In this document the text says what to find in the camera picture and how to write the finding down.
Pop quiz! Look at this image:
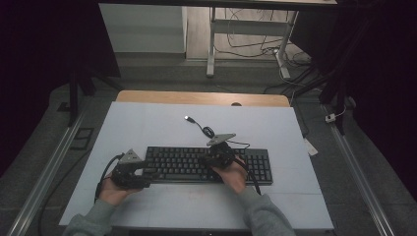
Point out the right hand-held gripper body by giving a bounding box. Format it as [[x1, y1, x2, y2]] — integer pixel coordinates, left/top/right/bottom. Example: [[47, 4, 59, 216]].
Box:
[[206, 132, 237, 170]]

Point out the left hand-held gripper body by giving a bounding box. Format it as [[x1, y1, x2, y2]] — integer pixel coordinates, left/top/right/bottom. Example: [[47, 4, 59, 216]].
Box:
[[111, 148, 146, 191]]

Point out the black keyboard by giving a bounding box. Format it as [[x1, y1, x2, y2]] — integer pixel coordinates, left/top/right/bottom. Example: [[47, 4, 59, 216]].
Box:
[[144, 146, 273, 186]]

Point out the person's left hand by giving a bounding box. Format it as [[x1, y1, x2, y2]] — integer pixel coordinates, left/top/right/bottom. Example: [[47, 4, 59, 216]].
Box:
[[98, 178, 139, 207]]

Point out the white table mat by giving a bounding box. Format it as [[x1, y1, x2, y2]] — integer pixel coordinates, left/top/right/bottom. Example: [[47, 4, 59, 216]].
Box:
[[58, 101, 334, 230]]

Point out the white paper tag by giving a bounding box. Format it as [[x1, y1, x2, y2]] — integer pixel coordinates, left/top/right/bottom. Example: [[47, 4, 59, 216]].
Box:
[[303, 138, 319, 156]]

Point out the black metal stand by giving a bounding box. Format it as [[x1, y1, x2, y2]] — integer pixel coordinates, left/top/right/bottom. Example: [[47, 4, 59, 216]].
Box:
[[291, 65, 348, 136], [58, 65, 124, 127]]

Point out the white cabinet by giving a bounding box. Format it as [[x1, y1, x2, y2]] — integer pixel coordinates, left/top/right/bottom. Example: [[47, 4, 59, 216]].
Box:
[[98, 3, 189, 54]]

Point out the dark curtain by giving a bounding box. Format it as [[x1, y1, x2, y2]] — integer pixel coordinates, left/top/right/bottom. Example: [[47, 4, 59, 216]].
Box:
[[0, 0, 121, 178], [291, 0, 417, 201]]

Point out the left hand-held gripper black cable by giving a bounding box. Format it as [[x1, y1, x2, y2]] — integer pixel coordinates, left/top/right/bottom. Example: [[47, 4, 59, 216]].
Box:
[[94, 152, 126, 202]]

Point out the hand-held gripper black cable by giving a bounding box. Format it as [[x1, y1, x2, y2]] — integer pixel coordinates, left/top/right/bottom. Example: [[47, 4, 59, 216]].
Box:
[[234, 158, 263, 196], [94, 152, 126, 202]]

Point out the black keyboard cable with plug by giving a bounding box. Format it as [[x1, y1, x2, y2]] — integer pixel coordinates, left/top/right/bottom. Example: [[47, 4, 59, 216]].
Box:
[[184, 115, 251, 149]]

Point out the right hand-held gripper black cable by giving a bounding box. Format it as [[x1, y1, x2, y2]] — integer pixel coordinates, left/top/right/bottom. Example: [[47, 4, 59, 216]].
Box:
[[234, 158, 263, 196]]

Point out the black floor cable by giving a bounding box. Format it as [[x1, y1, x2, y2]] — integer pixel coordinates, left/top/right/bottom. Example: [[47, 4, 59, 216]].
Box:
[[38, 147, 92, 236]]

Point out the aluminium rail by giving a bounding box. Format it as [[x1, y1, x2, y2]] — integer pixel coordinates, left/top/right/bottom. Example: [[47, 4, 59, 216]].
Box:
[[6, 107, 87, 236], [323, 104, 396, 236]]

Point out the tangle of floor cables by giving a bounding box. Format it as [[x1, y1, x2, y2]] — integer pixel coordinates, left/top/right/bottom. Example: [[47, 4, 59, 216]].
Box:
[[214, 8, 313, 67]]

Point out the white desk frame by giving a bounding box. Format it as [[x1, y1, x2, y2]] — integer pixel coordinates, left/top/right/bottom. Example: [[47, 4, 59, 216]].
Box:
[[206, 7, 300, 79]]

